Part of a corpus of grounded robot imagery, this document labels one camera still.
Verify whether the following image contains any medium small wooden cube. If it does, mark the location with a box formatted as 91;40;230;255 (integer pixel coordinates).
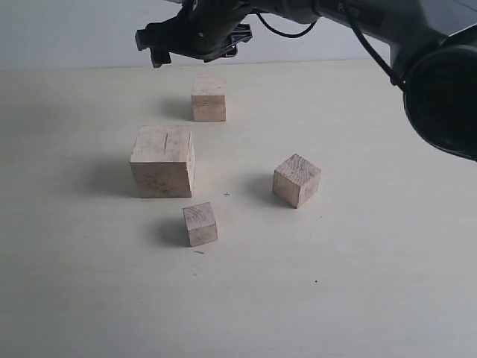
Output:
272;154;321;209

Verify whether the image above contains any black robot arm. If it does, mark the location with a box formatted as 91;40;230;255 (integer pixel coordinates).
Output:
135;0;476;160

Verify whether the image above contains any second largest wooden cube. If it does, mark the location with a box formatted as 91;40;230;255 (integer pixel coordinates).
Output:
191;77;226;122

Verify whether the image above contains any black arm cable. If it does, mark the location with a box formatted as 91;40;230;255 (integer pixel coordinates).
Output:
255;0;407;89

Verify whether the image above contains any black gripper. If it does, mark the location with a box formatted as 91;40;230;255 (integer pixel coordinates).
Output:
135;0;252;68

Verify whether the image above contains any smallest wooden cube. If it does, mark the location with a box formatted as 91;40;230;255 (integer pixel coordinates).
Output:
183;202;218;247

